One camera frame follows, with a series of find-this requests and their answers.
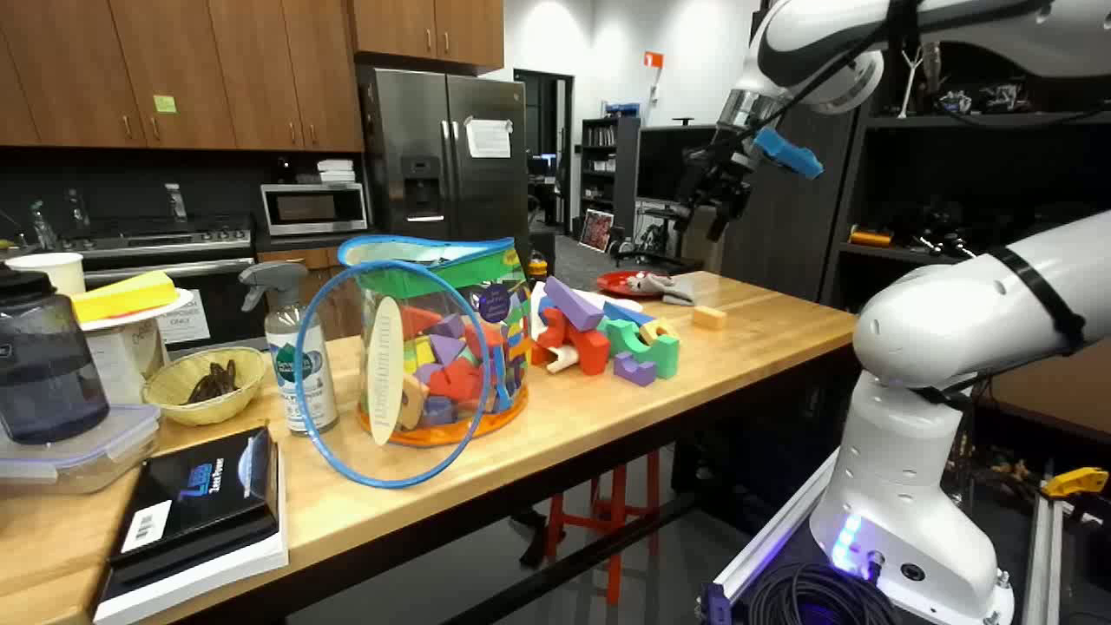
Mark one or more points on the yellow-green bowl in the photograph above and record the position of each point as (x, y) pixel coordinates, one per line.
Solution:
(209, 388)

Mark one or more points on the silver microwave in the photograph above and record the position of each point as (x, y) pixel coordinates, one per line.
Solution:
(312, 210)

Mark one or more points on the green foam cylinder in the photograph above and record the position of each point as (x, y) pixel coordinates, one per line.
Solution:
(621, 336)

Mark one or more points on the clear plastic toy bag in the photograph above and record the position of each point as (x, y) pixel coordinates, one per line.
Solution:
(446, 350)

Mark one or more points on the clear plastic food container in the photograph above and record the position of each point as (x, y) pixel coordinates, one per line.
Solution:
(82, 457)

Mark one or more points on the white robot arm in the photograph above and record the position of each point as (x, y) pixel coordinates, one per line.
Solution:
(926, 336)

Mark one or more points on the grey cloth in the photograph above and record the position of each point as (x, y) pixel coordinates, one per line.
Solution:
(663, 288)

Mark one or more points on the yellow sponge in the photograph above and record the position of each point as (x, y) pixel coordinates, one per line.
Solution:
(123, 295)

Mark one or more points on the stack of white plates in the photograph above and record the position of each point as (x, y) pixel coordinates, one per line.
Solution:
(333, 171)

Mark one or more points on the stainless steel refrigerator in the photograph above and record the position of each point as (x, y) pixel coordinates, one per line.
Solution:
(446, 159)

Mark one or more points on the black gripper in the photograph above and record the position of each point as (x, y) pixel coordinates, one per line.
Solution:
(722, 176)

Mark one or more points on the stainless steel stove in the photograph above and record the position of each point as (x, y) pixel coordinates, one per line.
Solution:
(162, 243)

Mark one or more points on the black shelf unit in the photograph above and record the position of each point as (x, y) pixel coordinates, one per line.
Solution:
(983, 176)

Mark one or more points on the purple foam arch block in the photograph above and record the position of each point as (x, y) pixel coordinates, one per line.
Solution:
(633, 369)

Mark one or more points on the orange-legged wooden stool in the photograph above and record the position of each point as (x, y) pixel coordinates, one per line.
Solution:
(601, 507)

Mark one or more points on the dark water jug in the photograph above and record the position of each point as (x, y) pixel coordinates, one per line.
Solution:
(46, 358)

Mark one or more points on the blue foam rectangular block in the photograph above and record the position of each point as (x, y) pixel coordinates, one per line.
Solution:
(625, 315)

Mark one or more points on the flat red foam block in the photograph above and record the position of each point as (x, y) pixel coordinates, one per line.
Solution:
(549, 331)

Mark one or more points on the black book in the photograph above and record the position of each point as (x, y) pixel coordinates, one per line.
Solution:
(204, 497)

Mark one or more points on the clear spray bottle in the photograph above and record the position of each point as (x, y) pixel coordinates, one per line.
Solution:
(284, 350)

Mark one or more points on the yellow hand tool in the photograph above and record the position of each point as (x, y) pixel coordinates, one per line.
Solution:
(1073, 479)

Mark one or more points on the white paper sheet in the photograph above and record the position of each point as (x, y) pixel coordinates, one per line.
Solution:
(488, 141)
(612, 295)

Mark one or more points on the white foam cylinder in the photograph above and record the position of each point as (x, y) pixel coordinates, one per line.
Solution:
(560, 358)

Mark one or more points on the yellow foam block with hole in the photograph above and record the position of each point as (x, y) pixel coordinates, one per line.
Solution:
(661, 331)

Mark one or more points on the yellow wooden cube block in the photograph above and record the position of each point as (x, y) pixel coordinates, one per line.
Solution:
(708, 316)

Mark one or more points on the green sticky note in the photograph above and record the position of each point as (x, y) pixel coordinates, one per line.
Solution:
(165, 105)

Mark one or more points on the purple foam triangle block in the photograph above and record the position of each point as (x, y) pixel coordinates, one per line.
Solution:
(571, 303)

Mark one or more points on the brown wooden upper cabinets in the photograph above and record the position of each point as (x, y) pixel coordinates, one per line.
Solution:
(175, 72)

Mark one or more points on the red plate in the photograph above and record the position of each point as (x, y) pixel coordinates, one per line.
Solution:
(620, 282)

